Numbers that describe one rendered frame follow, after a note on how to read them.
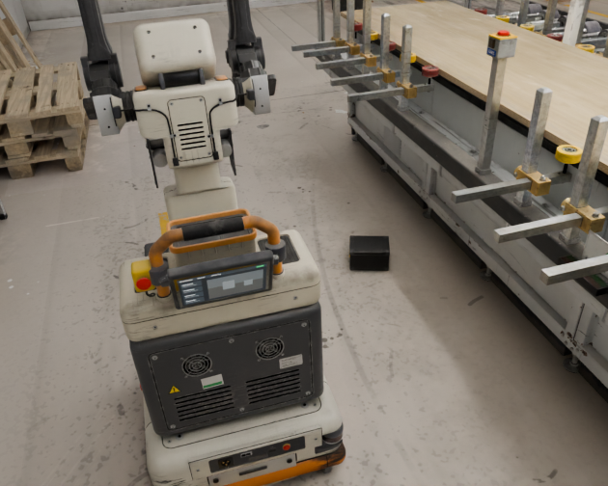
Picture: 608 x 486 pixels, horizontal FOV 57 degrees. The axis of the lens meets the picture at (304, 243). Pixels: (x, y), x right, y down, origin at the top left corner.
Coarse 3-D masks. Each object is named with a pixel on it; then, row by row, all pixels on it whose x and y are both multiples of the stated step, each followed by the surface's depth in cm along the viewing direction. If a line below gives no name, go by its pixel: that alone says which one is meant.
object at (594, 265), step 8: (600, 256) 144; (568, 264) 142; (576, 264) 142; (584, 264) 141; (592, 264) 141; (600, 264) 142; (544, 272) 140; (552, 272) 139; (560, 272) 139; (568, 272) 140; (576, 272) 140; (584, 272) 141; (592, 272) 142; (600, 272) 143; (544, 280) 140; (552, 280) 139; (560, 280) 140; (568, 280) 141
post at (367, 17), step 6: (366, 0) 294; (366, 6) 296; (366, 12) 297; (366, 18) 299; (366, 24) 301; (366, 30) 302; (366, 36) 304; (366, 42) 306; (366, 48) 308; (366, 66) 313; (366, 72) 315
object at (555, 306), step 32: (416, 64) 299; (448, 96) 274; (352, 128) 425; (384, 128) 366; (480, 128) 252; (512, 128) 229; (416, 160) 330; (512, 160) 233; (544, 160) 213; (416, 192) 330; (448, 192) 299; (448, 224) 299; (480, 224) 274; (480, 256) 274; (512, 256) 252; (512, 288) 251; (544, 288) 234; (544, 320) 233; (576, 320) 213
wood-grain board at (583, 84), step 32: (416, 32) 326; (448, 32) 323; (480, 32) 320; (512, 32) 317; (448, 64) 272; (480, 64) 270; (512, 64) 268; (544, 64) 266; (576, 64) 264; (480, 96) 239; (512, 96) 231; (576, 96) 228; (576, 128) 202
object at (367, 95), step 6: (420, 84) 271; (426, 84) 271; (432, 84) 271; (378, 90) 267; (384, 90) 267; (390, 90) 266; (396, 90) 266; (402, 90) 267; (420, 90) 270; (426, 90) 271; (432, 90) 272; (348, 96) 262; (354, 96) 262; (360, 96) 263; (366, 96) 264; (372, 96) 265; (378, 96) 266; (384, 96) 267
